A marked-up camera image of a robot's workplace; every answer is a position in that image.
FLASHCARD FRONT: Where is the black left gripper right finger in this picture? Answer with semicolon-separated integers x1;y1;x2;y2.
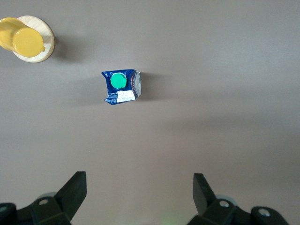
187;172;288;225

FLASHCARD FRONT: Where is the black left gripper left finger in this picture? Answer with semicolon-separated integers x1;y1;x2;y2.
0;171;88;225

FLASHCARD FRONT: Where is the blue milk carton green cap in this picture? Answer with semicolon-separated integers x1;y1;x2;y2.
101;68;143;106

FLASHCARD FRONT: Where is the round wooden cup stand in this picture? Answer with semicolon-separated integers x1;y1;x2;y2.
10;15;55;64

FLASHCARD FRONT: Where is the yellow plastic cup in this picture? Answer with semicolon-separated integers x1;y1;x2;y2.
0;17;46;58

